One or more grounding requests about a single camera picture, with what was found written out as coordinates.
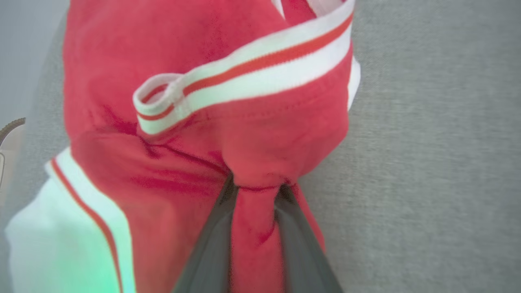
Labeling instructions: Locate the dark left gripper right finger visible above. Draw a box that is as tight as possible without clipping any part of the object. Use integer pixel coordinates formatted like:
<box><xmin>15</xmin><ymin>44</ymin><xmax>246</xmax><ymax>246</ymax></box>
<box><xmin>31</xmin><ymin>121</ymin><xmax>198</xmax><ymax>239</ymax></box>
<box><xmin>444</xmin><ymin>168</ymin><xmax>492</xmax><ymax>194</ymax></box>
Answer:
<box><xmin>275</xmin><ymin>185</ymin><xmax>343</xmax><ymax>293</ymax></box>

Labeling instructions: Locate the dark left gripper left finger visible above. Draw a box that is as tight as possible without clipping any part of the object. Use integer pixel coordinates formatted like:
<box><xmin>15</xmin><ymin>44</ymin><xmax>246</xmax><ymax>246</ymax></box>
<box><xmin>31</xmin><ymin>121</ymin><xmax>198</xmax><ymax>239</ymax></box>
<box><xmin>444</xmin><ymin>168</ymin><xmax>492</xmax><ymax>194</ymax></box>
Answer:
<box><xmin>173</xmin><ymin>175</ymin><xmax>237</xmax><ymax>293</ymax></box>

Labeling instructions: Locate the red white basketball jersey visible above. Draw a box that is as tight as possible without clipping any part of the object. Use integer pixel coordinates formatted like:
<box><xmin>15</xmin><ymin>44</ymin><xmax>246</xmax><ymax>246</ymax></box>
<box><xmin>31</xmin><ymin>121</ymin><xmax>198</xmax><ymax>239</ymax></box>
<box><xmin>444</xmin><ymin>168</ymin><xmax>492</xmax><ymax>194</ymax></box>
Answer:
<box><xmin>5</xmin><ymin>0</ymin><xmax>361</xmax><ymax>293</ymax></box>

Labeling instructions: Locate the beige laundry basket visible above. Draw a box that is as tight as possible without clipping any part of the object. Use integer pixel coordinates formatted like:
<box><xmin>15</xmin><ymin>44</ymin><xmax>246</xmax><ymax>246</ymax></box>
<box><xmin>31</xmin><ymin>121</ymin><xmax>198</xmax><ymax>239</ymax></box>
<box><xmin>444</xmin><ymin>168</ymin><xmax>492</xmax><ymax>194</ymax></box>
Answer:
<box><xmin>0</xmin><ymin>117</ymin><xmax>26</xmax><ymax>204</ymax></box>

